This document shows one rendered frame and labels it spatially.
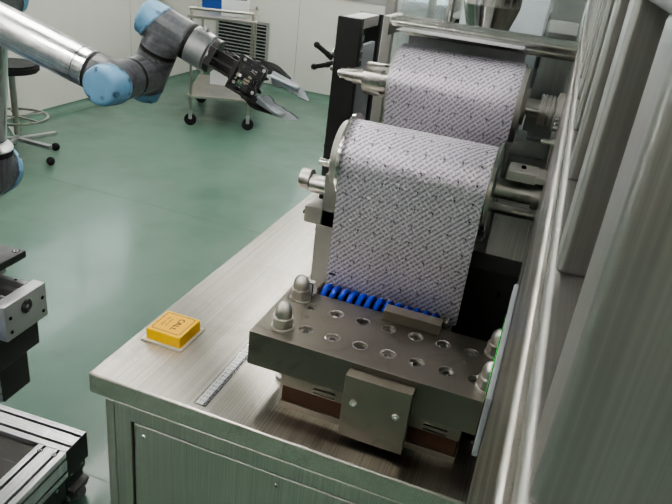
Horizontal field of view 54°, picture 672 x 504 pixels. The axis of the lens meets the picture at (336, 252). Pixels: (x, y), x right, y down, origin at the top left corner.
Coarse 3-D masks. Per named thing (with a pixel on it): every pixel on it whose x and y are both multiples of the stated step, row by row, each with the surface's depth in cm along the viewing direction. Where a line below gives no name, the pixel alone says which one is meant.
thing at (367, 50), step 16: (352, 16) 132; (368, 16) 135; (352, 32) 130; (368, 32) 143; (336, 48) 132; (352, 48) 131; (368, 48) 140; (336, 64) 134; (352, 64) 132; (336, 80) 135; (336, 96) 136; (352, 96) 135; (368, 96) 149; (336, 112) 138; (352, 112) 138; (368, 112) 150; (336, 128) 139
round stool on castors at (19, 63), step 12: (12, 60) 421; (24, 60) 425; (12, 72) 403; (24, 72) 407; (36, 72) 418; (12, 84) 419; (12, 96) 422; (12, 108) 426; (24, 108) 447; (36, 120) 425; (12, 132) 443; (48, 132) 452; (36, 144) 430; (48, 144) 430
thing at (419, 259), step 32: (352, 224) 109; (384, 224) 107; (416, 224) 105; (448, 224) 103; (352, 256) 111; (384, 256) 109; (416, 256) 107; (448, 256) 105; (352, 288) 113; (384, 288) 111; (416, 288) 109; (448, 288) 107
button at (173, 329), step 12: (168, 312) 121; (156, 324) 117; (168, 324) 117; (180, 324) 118; (192, 324) 118; (156, 336) 116; (168, 336) 115; (180, 336) 114; (192, 336) 118; (180, 348) 115
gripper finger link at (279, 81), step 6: (276, 72) 132; (276, 78) 130; (282, 78) 132; (276, 84) 132; (282, 84) 132; (288, 84) 128; (294, 84) 132; (288, 90) 132; (294, 90) 132; (300, 90) 132; (300, 96) 132; (306, 96) 132
